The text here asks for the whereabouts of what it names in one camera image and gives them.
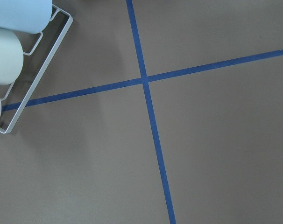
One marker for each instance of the light blue cup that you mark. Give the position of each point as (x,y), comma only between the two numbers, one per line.
(29,16)

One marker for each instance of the blue tape grid lines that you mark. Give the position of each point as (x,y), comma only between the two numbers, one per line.
(153,112)

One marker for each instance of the pale green cup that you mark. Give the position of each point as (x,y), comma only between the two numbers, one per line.
(11,57)

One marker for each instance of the white wire cup rack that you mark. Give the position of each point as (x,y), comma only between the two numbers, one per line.
(36,61)

